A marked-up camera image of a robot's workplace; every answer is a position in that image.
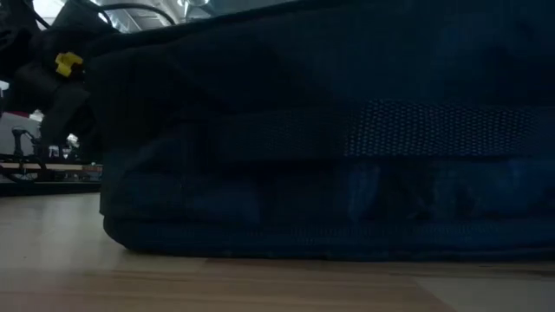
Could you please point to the navy blue backpack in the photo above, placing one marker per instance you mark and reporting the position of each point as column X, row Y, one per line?
column 303, row 195

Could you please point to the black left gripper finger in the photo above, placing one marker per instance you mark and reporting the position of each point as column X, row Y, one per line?
column 65, row 117

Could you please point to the background robot workstation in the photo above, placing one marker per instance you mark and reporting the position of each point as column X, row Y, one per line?
column 19, row 138

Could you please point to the white cabinet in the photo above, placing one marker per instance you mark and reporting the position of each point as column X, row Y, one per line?
column 13, row 130

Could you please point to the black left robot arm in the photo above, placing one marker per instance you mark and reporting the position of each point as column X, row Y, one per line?
column 13, row 34

